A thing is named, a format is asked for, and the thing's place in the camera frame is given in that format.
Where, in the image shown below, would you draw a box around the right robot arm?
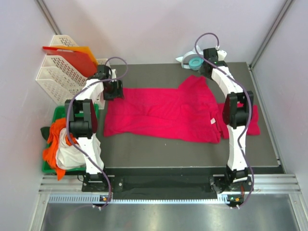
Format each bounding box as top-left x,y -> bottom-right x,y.
200,48 -> 254,191

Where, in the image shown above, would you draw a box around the grey cable duct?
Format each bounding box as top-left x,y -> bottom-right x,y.
49,194 -> 230,205

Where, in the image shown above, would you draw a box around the folded pink t shirt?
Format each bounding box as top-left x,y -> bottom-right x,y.
216,103 -> 260,139

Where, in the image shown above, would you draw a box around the pink t shirt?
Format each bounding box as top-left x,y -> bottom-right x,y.
103,75 -> 222,144
216,103 -> 260,139

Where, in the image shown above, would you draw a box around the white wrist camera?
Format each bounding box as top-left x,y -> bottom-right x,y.
110,69 -> 117,81
216,46 -> 227,61

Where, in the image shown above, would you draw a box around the dark green cloth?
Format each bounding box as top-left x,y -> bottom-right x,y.
40,127 -> 51,141

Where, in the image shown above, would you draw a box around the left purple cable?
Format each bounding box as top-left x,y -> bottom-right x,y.
65,56 -> 129,209

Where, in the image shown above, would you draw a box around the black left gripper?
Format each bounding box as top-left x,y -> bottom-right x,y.
103,79 -> 124,101

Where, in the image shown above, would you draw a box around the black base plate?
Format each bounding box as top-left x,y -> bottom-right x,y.
81,175 -> 255,200

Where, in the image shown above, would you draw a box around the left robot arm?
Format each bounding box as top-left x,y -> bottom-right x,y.
64,64 -> 124,191

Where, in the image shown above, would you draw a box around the teal cat ear headphones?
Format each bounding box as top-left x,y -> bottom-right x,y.
175,48 -> 204,71

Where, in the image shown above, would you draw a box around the white file organizer rack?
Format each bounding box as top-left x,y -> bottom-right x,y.
36,35 -> 106,105

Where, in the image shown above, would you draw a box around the red orange folder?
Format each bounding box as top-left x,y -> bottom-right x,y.
42,45 -> 98,77

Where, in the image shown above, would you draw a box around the orange t shirt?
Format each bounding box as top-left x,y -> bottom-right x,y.
42,118 -> 78,180

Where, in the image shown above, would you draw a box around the green plastic bin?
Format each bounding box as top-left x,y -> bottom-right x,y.
42,104 -> 100,175

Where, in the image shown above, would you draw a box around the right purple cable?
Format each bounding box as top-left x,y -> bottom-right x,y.
193,32 -> 255,209

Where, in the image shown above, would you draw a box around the purple cable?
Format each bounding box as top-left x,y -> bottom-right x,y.
65,56 -> 129,209
193,32 -> 255,209

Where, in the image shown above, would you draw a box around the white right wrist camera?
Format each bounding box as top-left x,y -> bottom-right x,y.
216,46 -> 227,61

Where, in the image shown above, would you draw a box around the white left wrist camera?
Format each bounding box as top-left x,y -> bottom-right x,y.
110,69 -> 117,81

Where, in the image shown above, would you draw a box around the white t shirt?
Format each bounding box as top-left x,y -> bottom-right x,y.
55,128 -> 104,174

